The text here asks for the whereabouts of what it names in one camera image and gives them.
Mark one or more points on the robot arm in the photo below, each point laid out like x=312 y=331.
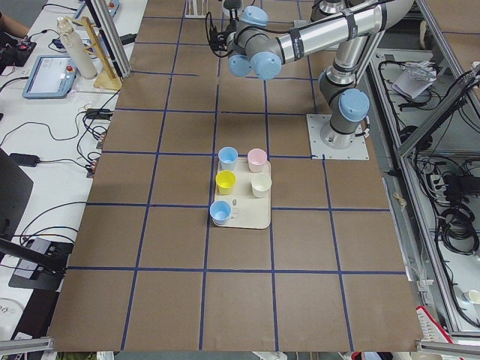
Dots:
x=351 y=30

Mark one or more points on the yellow cup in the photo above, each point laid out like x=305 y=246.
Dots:
x=225 y=182

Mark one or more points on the pale green cup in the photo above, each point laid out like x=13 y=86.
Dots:
x=261 y=185

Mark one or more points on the blue cup near pink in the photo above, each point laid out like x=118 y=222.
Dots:
x=228 y=157

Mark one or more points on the blue cup at tray end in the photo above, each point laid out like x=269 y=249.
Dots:
x=220 y=212

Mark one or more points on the beige serving tray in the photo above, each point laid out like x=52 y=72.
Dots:
x=246 y=210

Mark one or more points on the wooden mug tree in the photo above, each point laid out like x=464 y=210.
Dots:
x=107 y=78

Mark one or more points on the beige water bottle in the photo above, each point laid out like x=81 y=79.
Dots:
x=74 y=46

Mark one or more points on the crumpled white paper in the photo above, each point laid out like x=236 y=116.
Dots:
x=415 y=79

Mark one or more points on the blue teach pendant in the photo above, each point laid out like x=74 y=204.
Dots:
x=52 y=77

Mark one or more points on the black power adapter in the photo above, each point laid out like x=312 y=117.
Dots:
x=25 y=160

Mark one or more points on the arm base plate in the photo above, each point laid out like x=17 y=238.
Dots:
x=326 y=144

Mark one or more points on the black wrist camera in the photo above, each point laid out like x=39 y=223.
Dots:
x=217 y=41

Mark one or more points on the aluminium frame post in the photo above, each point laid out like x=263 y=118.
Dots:
x=104 y=22

